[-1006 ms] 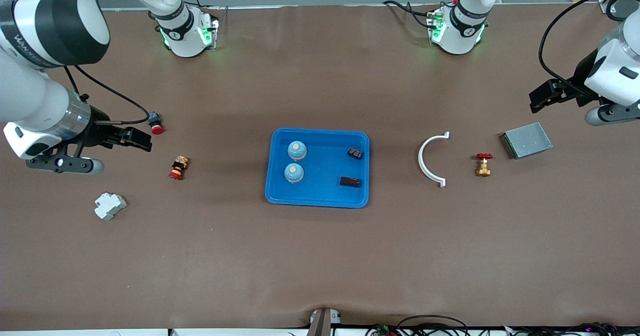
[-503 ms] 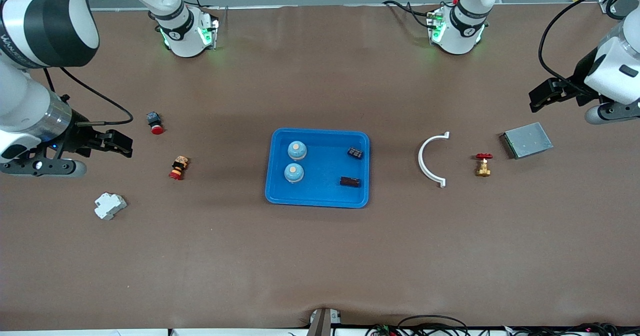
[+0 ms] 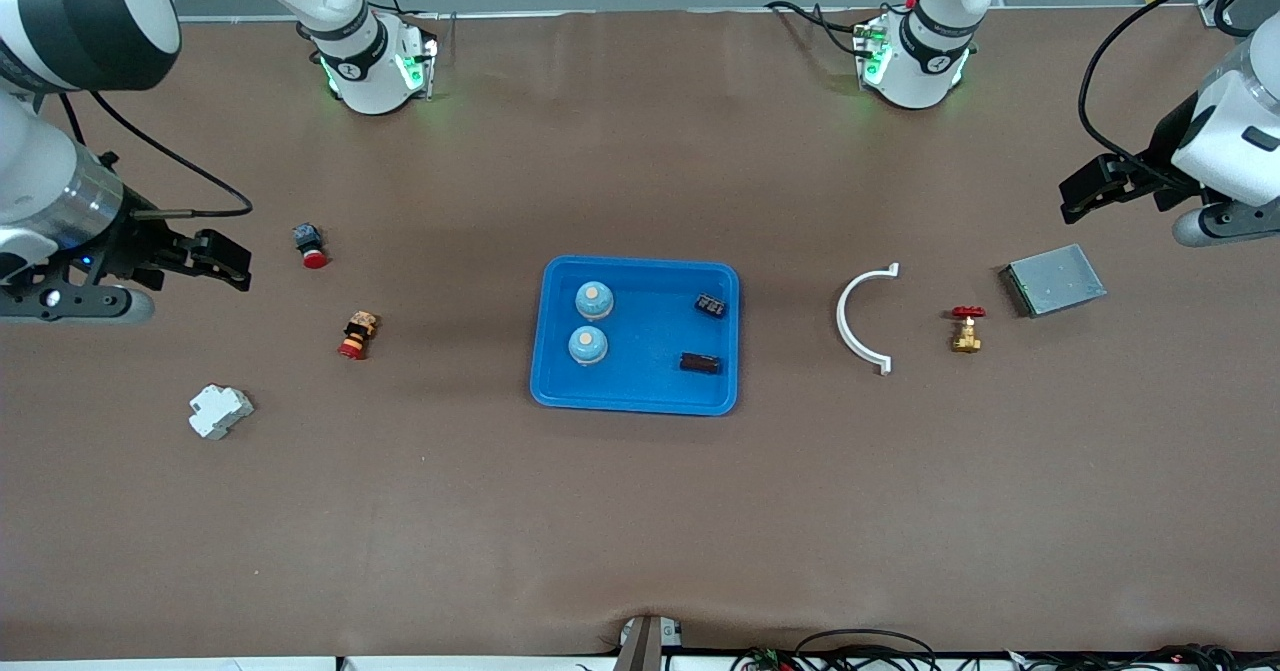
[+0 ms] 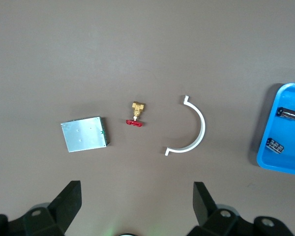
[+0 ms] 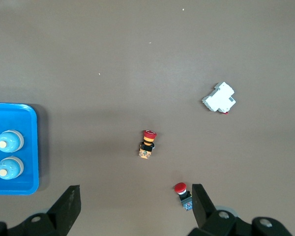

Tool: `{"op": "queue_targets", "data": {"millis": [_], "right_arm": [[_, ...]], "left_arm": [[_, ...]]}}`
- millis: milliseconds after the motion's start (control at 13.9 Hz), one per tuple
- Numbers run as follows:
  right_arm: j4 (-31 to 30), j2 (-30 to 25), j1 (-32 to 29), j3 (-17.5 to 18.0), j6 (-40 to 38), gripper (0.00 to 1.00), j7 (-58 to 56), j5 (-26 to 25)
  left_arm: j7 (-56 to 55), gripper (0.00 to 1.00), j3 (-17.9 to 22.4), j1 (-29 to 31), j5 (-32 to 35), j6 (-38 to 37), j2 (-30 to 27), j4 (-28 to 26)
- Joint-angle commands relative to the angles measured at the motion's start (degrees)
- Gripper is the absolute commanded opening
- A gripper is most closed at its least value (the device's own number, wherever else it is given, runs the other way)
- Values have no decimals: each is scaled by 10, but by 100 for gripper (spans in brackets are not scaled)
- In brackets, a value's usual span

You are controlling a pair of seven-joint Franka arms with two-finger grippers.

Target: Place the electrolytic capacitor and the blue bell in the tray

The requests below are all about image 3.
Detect grey camera stand clamp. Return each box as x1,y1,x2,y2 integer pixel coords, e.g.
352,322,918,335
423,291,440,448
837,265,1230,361
612,614,685,671

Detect brass valve red handwheel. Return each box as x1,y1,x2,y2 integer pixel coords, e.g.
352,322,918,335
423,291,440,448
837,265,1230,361
950,305,987,354

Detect red mushroom button black block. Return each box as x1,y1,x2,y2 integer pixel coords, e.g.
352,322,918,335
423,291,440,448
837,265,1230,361
292,223,330,270

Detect brown table mat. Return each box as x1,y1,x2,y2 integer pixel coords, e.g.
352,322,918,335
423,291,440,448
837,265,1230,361
0,6,1280,664

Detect white circuit breaker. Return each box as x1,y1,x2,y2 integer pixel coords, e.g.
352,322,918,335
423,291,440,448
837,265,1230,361
188,383,255,441

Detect coloured wire bundle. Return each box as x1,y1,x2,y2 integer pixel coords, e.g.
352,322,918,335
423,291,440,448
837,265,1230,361
730,646,801,671

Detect grey metal box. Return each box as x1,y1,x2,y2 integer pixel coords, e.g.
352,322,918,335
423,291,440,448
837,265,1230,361
999,243,1108,319

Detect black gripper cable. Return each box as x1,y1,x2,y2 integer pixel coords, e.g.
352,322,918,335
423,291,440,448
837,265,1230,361
1078,0,1280,167
58,89,253,219

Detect red mushroom button tan block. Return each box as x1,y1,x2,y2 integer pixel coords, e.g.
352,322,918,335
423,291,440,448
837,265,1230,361
337,311,380,362

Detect blue plastic tray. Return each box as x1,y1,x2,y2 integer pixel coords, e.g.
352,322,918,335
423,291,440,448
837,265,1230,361
529,255,741,417

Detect black looped cable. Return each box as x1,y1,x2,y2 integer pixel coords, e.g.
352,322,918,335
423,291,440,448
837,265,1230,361
795,629,938,671

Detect white curved pipe clamp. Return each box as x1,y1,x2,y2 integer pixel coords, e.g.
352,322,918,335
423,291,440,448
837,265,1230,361
836,262,900,376

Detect tangled black cables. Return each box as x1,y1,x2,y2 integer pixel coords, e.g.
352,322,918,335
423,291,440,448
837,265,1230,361
1010,643,1280,671

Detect blue service bell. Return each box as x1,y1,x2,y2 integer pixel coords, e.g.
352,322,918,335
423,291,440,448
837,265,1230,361
575,280,616,323
567,325,610,367

